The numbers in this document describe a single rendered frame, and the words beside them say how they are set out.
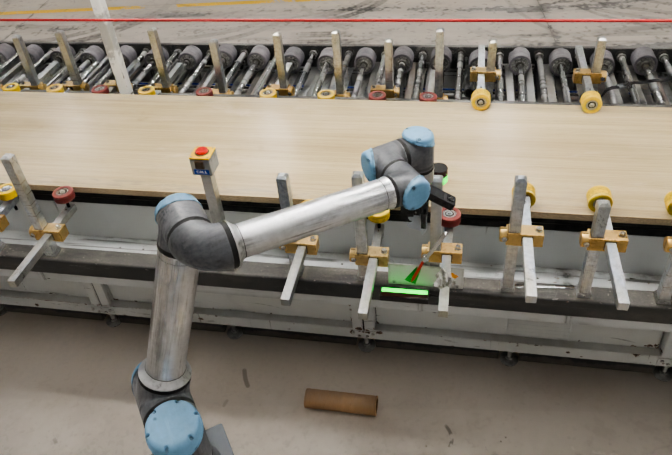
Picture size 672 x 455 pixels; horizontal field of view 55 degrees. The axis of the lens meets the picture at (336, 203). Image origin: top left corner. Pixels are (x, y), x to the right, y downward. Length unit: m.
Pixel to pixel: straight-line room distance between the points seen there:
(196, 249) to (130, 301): 1.76
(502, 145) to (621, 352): 0.98
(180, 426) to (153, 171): 1.19
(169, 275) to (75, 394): 1.61
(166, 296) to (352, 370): 1.40
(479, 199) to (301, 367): 1.17
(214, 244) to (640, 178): 1.64
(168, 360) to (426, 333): 1.33
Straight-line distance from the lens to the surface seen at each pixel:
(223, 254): 1.49
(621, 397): 3.00
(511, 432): 2.81
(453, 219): 2.25
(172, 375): 1.91
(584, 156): 2.63
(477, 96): 2.82
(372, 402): 2.75
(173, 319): 1.76
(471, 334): 2.86
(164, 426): 1.86
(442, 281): 2.07
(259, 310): 2.98
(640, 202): 2.45
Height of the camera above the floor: 2.36
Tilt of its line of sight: 39 degrees down
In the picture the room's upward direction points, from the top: 6 degrees counter-clockwise
